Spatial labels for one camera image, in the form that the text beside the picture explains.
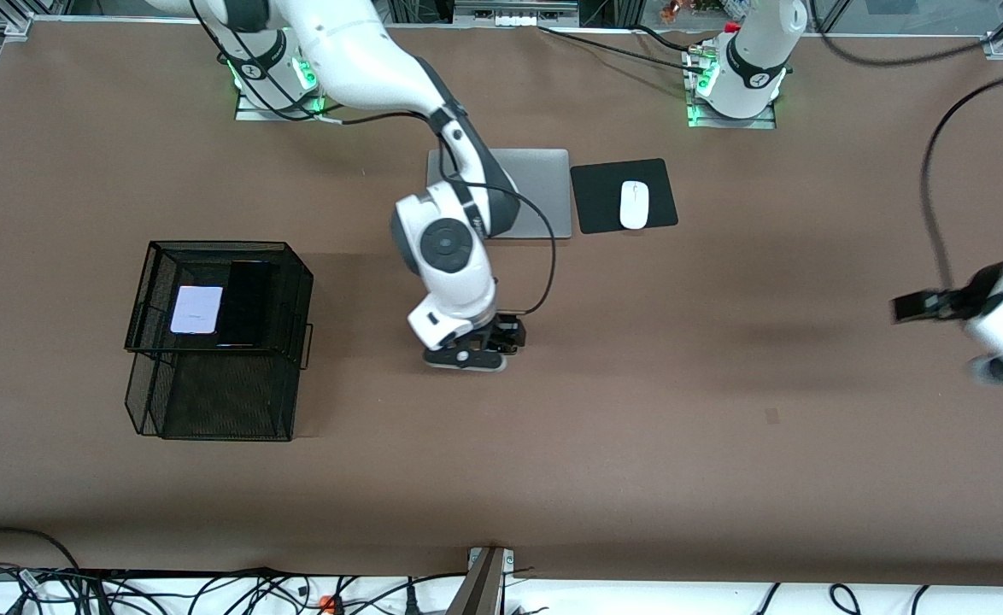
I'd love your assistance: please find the long black smartphone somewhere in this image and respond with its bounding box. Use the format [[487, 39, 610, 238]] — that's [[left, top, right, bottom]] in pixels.
[[215, 261, 273, 349]]

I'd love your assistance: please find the lavender flip phone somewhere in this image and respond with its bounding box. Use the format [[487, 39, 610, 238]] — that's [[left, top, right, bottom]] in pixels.
[[168, 286, 225, 336]]

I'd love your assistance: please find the silver closed laptop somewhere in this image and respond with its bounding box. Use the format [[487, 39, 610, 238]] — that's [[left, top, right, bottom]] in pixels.
[[427, 149, 572, 240]]

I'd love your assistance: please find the black mouse pad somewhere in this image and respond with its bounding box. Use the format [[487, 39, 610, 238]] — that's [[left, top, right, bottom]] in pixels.
[[570, 158, 680, 235]]

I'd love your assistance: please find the white computer mouse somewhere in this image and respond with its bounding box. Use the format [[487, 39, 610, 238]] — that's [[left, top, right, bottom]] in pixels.
[[619, 180, 650, 231]]

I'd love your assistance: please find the grey power strip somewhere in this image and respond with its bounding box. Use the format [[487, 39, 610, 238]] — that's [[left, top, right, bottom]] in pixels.
[[453, 0, 579, 28]]

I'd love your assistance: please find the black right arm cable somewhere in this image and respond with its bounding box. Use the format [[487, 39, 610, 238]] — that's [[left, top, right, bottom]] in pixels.
[[190, 0, 558, 319]]

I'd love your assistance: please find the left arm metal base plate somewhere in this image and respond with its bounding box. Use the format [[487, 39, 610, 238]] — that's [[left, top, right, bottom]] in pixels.
[[688, 47, 777, 131]]

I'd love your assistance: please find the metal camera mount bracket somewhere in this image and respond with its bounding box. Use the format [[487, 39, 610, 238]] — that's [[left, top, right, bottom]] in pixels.
[[446, 547, 515, 615]]

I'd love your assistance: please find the black wire mesh basket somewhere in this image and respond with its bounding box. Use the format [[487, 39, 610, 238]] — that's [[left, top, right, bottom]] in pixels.
[[124, 241, 314, 442]]

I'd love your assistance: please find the black cable on table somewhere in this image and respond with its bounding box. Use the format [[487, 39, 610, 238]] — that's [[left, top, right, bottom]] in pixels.
[[538, 24, 707, 73]]

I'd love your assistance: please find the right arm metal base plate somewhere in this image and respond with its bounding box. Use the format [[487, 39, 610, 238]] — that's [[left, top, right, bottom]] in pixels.
[[235, 85, 325, 122]]

